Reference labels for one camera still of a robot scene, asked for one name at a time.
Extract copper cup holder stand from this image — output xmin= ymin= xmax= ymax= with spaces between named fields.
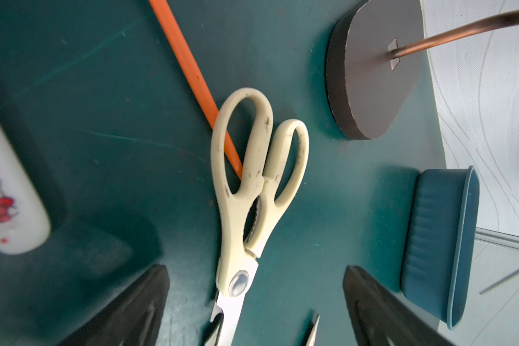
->
xmin=325 ymin=1 xmax=519 ymax=140

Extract green table mat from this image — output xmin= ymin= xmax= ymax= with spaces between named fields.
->
xmin=0 ymin=1 xmax=445 ymax=345

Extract blue plastic storage box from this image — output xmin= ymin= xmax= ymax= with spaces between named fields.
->
xmin=400 ymin=166 xmax=480 ymax=330

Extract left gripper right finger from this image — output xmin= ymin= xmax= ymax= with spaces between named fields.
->
xmin=343 ymin=265 xmax=458 ymax=345

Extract pink handled scissors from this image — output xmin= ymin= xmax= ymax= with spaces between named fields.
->
xmin=304 ymin=314 xmax=320 ymax=346

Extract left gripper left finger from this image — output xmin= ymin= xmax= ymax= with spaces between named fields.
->
xmin=60 ymin=264 xmax=170 ymax=345

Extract white hello kitty spoon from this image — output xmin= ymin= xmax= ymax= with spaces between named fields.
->
xmin=0 ymin=126 xmax=51 ymax=255

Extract orange spoon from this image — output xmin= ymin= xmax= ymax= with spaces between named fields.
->
xmin=148 ymin=0 xmax=244 ymax=179

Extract cream handled kitchen scissors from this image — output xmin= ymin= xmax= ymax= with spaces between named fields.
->
xmin=205 ymin=87 xmax=310 ymax=345

